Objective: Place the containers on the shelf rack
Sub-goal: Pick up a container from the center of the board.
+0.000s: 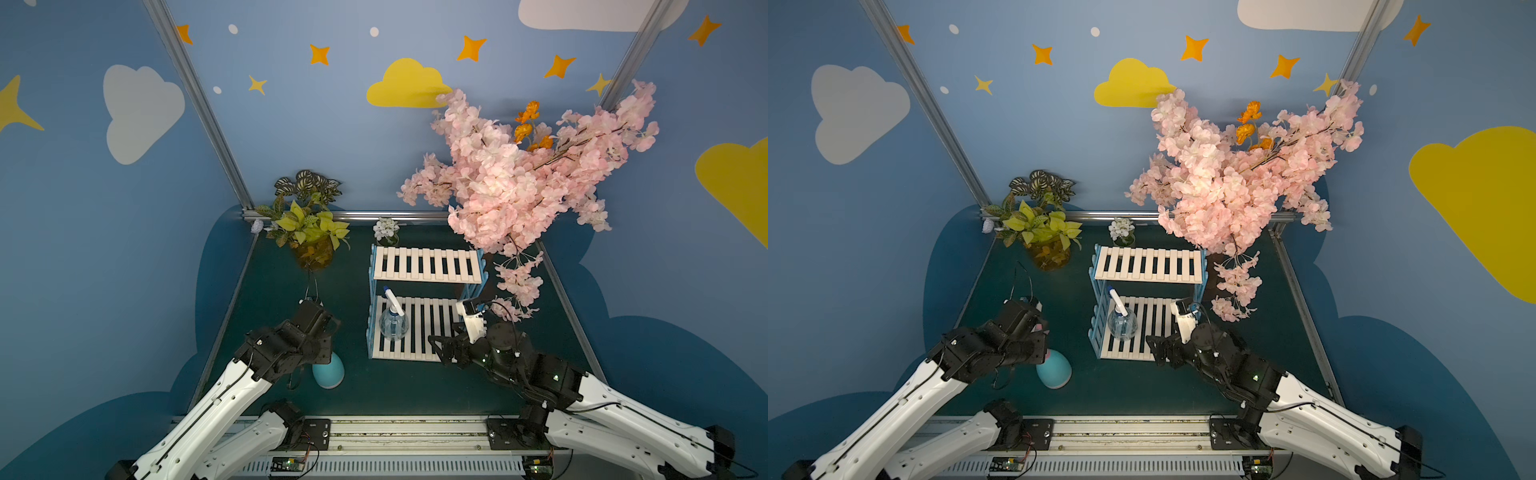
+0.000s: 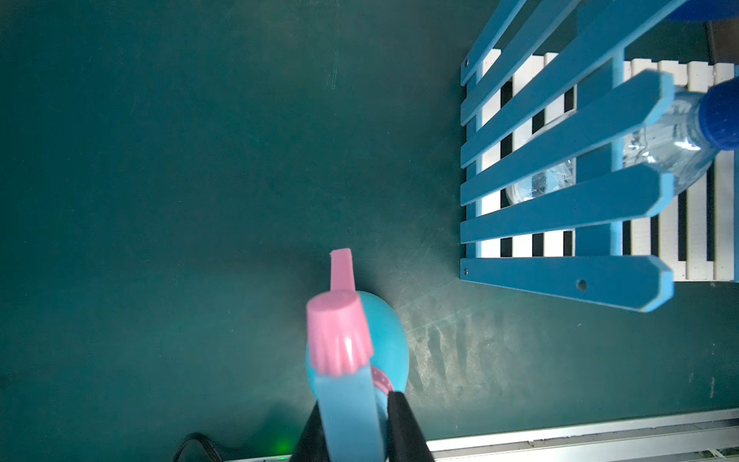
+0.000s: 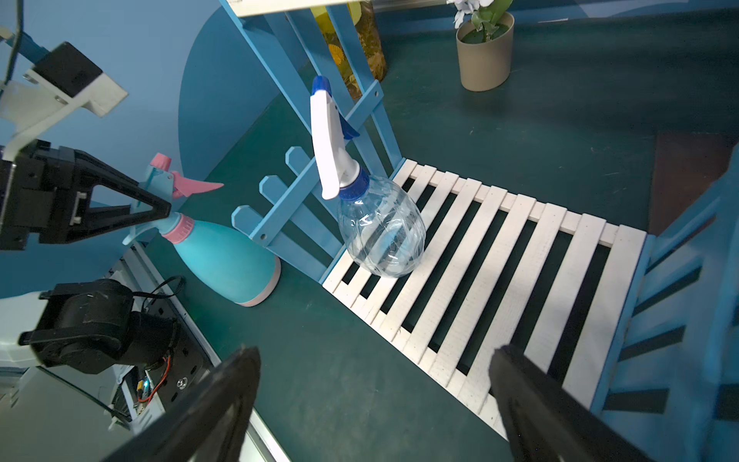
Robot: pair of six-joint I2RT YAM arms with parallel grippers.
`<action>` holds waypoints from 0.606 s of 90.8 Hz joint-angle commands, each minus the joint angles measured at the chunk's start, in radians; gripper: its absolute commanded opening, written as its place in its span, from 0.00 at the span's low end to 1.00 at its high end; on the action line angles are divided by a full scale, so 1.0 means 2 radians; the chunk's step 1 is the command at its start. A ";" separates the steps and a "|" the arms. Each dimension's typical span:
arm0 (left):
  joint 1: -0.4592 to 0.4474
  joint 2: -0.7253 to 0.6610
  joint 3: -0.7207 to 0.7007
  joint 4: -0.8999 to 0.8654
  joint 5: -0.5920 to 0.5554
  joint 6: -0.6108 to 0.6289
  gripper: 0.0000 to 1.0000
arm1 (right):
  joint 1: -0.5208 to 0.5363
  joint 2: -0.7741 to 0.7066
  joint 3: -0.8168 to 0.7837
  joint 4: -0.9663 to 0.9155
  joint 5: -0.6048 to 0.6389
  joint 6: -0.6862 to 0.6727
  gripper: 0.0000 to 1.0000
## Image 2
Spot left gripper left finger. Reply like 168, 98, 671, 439
290, 402, 330, 462

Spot aluminium front rail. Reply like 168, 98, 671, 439
230, 407, 739, 462

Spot blue white slatted shelf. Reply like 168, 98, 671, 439
460, 1, 738, 312

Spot clear blue-capped spray bottle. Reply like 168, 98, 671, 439
504, 76, 739, 206

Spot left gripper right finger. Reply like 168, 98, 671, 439
388, 392, 435, 462

